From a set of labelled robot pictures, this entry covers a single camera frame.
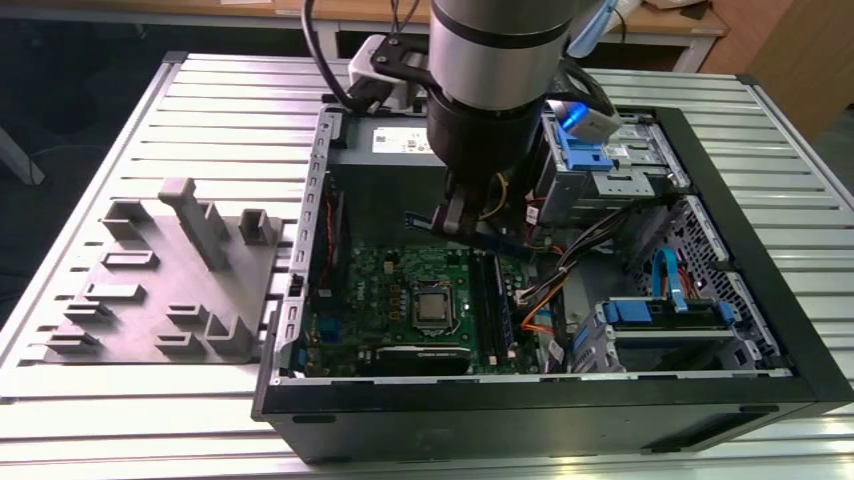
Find blue flat wire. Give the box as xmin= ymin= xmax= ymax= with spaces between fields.
xmin=655 ymin=247 xmax=695 ymax=315

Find white paper stack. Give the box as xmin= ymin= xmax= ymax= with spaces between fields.
xmin=639 ymin=0 xmax=715 ymax=21

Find thin red wire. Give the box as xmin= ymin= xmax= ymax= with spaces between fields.
xmin=312 ymin=192 xmax=339 ymax=296

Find silver CPU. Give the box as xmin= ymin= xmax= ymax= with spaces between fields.
xmin=412 ymin=292 xmax=456 ymax=326

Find dark RAM stick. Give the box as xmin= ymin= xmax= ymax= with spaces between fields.
xmin=403 ymin=209 xmax=536 ymax=259
xmin=491 ymin=253 xmax=520 ymax=354

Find CPU socket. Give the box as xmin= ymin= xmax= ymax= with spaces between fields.
xmin=403 ymin=277 xmax=466 ymax=336

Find orange wires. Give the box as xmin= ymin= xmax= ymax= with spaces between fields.
xmin=519 ymin=294 xmax=559 ymax=335

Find grey parts rack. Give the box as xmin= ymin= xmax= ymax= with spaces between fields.
xmin=43 ymin=177 xmax=300 ymax=367

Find green motherboard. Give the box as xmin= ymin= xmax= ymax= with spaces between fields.
xmin=296 ymin=244 xmax=555 ymax=376

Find hard disk in blue carrier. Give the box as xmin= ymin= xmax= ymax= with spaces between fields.
xmin=596 ymin=297 xmax=739 ymax=346

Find black graphics card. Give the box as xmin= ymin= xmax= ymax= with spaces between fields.
xmin=363 ymin=343 xmax=474 ymax=377

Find blue plastic drive carrier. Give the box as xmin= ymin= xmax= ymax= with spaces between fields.
xmin=554 ymin=117 xmax=619 ymax=174

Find grey furniture leg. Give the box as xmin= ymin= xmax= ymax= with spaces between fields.
xmin=0 ymin=124 xmax=47 ymax=186

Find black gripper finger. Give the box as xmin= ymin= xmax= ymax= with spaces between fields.
xmin=431 ymin=194 xmax=474 ymax=236
xmin=468 ymin=197 xmax=499 ymax=235

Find wooden desk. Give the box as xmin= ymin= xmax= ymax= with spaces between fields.
xmin=266 ymin=0 xmax=733 ymax=74

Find black camera cable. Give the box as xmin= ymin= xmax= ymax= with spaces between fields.
xmin=556 ymin=54 xmax=619 ymax=119

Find white wrist camera black mount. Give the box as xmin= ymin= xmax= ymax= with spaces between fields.
xmin=343 ymin=33 xmax=432 ymax=114

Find wooden cabinet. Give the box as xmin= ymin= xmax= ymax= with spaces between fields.
xmin=699 ymin=0 xmax=854 ymax=146

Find yellow wire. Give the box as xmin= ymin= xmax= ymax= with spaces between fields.
xmin=478 ymin=172 xmax=514 ymax=222

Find metal drive cage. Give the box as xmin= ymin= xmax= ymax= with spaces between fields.
xmin=536 ymin=107 xmax=693 ymax=226

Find black PC case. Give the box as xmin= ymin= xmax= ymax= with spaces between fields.
xmin=250 ymin=92 xmax=854 ymax=464

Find grey power supply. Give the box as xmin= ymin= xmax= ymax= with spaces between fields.
xmin=330 ymin=117 xmax=468 ymax=169

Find metal disk bay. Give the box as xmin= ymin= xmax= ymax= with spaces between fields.
xmin=566 ymin=294 xmax=786 ymax=375

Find white power supply label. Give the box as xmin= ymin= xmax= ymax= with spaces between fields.
xmin=370 ymin=127 xmax=435 ymax=156

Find black RAM slot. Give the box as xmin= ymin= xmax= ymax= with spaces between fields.
xmin=468 ymin=249 xmax=487 ymax=364
xmin=478 ymin=252 xmax=499 ymax=361

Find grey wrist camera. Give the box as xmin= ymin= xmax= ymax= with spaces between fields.
xmin=546 ymin=98 xmax=629 ymax=142

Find thick black cable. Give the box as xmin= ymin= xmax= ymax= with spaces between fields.
xmin=299 ymin=0 xmax=359 ymax=109

